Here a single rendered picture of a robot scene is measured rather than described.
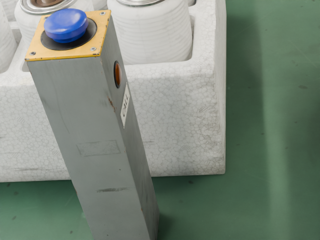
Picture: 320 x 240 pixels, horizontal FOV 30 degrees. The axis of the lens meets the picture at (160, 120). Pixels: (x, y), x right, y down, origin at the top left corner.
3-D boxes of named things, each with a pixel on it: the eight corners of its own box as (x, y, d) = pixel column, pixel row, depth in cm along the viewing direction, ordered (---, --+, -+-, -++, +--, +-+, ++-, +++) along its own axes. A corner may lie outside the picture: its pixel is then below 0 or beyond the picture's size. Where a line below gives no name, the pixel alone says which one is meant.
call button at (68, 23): (94, 23, 57) (89, 5, 55) (87, 48, 54) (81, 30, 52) (54, 26, 57) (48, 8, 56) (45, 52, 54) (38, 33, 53)
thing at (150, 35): (176, 135, 78) (154, 19, 66) (119, 113, 83) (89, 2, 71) (214, 91, 84) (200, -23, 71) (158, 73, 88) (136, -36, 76)
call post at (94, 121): (161, 212, 78) (113, 11, 57) (156, 257, 73) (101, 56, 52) (108, 213, 79) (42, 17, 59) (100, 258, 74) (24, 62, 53)
